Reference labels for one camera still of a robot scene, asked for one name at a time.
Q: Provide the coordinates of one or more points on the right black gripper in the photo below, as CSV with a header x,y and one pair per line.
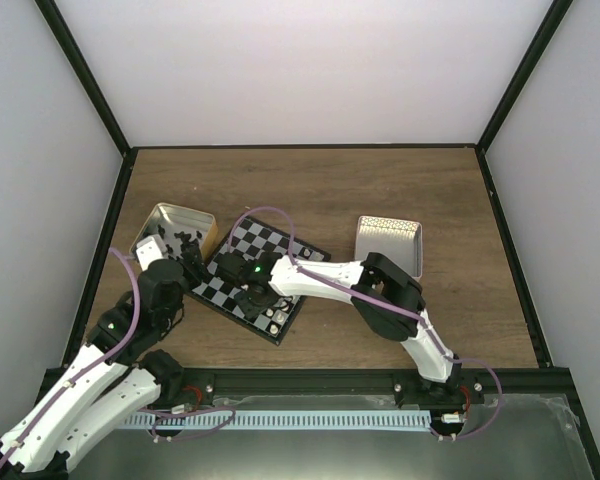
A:
x,y
250,311

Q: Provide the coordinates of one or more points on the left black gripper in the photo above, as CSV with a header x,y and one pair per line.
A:
x,y
197,275

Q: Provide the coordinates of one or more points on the pink tin box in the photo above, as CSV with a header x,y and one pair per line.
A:
x,y
399,240

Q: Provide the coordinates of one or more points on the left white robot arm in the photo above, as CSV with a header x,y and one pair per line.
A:
x,y
115,373

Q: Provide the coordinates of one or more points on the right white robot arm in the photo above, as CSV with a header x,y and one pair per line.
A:
x,y
387,298

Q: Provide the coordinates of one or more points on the black chess pieces pile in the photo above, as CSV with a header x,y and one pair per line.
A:
x,y
177,242

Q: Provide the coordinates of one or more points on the black and white chessboard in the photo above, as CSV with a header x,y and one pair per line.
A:
x,y
251,238

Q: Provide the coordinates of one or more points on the yellow tin box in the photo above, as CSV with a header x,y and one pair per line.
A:
x,y
177,218

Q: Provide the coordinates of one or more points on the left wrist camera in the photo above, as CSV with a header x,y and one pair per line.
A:
x,y
150,249

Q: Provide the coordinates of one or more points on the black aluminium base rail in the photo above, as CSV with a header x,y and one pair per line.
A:
x,y
404,386

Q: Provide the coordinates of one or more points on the light blue slotted cable duct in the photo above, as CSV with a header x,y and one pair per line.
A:
x,y
263,420

